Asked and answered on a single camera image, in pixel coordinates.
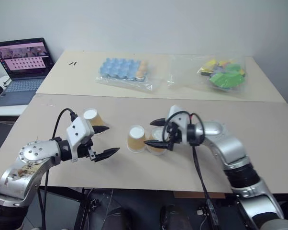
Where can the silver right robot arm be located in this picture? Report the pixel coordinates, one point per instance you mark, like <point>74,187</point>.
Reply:
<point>230,146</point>

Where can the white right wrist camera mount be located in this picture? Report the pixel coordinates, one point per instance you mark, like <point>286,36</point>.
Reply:
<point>180,115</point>

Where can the yellow toy piece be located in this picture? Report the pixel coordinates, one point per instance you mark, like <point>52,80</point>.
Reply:
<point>209,65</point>

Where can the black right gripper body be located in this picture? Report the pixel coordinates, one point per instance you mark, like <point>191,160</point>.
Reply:
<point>173,136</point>

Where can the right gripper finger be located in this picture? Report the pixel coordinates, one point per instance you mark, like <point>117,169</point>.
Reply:
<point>157,144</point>
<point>158,122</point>

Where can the blue egg tray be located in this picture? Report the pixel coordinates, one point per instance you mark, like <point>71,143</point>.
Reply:
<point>117,68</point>

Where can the black table frame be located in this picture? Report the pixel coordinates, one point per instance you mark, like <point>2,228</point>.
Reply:
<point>83,203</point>

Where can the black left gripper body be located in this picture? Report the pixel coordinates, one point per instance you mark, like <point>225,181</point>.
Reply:
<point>85,151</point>

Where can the dark rounded shape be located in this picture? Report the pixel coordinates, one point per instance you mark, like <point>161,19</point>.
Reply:
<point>118,218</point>

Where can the green toy pieces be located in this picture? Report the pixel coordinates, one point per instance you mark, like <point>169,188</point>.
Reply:
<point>226,77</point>

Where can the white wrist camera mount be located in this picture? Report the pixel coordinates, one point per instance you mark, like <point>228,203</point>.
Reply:
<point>180,115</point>
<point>78,131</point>

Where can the open grey laptop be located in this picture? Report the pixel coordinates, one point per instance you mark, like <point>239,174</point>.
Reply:
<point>22,88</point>

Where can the clear plastic bag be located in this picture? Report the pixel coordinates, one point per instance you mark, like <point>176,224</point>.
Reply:
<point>145,85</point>
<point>182,72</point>

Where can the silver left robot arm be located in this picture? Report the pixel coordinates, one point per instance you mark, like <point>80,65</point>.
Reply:
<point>36,153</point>

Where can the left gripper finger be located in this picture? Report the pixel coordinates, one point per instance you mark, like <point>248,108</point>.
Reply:
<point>107,153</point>
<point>101,129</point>

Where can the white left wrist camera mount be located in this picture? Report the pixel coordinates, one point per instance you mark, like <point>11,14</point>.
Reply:
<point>78,131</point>

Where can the brown paper cup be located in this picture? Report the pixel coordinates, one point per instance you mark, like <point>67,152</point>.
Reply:
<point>96,119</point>
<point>134,143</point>
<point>154,151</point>

